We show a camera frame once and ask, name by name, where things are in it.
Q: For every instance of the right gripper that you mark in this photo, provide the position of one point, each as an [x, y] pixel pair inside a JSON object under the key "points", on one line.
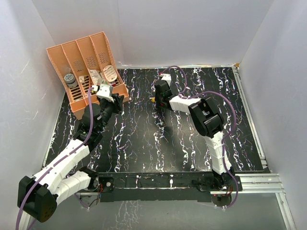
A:
{"points": [[157, 98]]}

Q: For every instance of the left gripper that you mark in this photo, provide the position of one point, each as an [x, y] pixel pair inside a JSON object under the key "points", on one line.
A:
{"points": [[118, 100]]}

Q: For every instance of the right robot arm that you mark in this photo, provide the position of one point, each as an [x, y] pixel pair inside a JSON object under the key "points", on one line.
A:
{"points": [[208, 122]]}

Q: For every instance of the black base bar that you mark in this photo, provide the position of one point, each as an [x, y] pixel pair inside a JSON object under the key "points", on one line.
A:
{"points": [[166, 186]]}

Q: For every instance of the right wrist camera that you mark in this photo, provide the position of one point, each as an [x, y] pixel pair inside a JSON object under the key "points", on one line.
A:
{"points": [[166, 77]]}

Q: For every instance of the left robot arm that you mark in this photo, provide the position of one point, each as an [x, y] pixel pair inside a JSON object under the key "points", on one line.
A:
{"points": [[40, 194]]}

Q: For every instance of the pink desk organizer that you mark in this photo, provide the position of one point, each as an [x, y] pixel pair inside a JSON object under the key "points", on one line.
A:
{"points": [[76, 57]]}

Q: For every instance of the white paper packets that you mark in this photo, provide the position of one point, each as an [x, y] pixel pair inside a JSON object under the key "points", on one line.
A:
{"points": [[96, 76]]}

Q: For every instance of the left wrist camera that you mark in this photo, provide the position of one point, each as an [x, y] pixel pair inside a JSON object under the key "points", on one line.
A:
{"points": [[103, 91]]}

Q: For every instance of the grey round tin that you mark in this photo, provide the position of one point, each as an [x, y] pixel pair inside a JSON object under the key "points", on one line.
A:
{"points": [[70, 81]]}

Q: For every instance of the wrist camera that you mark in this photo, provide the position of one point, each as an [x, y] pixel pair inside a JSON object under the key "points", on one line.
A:
{"points": [[166, 77], [103, 91]]}

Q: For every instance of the oval white labelled tin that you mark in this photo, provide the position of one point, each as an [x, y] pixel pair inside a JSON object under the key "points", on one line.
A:
{"points": [[110, 73]]}

